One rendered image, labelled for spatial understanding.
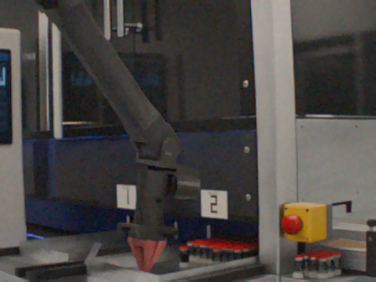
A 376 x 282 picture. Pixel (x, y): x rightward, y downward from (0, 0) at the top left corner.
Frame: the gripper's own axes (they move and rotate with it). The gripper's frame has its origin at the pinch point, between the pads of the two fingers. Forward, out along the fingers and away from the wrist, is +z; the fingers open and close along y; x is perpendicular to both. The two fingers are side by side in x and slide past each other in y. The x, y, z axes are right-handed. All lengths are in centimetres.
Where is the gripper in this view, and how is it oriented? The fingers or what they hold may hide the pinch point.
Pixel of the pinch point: (143, 272)
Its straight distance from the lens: 129.6
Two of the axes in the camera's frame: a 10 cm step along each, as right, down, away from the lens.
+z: -0.9, 10.0, -0.4
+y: 7.9, 1.0, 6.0
